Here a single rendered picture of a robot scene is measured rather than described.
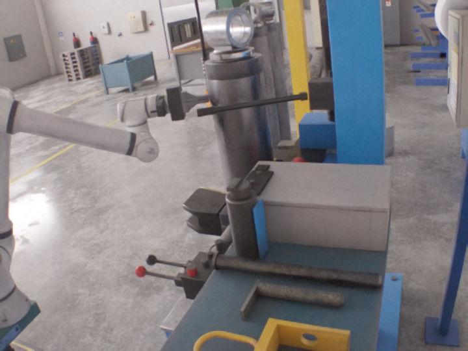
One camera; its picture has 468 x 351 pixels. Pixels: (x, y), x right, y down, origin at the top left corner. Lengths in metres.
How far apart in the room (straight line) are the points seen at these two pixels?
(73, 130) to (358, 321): 1.05
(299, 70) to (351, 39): 2.81
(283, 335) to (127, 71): 8.74
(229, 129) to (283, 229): 0.53
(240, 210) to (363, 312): 0.36
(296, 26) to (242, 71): 2.62
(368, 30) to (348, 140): 0.37
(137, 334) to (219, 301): 1.56
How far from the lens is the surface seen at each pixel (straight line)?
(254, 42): 2.74
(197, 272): 1.08
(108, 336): 2.50
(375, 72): 1.26
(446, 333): 2.28
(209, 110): 1.26
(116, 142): 1.41
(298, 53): 4.00
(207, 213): 1.38
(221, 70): 1.39
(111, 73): 9.57
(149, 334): 2.41
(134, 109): 1.52
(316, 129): 1.54
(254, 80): 1.41
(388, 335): 2.08
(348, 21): 1.24
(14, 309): 1.66
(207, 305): 0.91
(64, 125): 1.39
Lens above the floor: 1.68
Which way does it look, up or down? 24 degrees down
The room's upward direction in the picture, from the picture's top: 8 degrees counter-clockwise
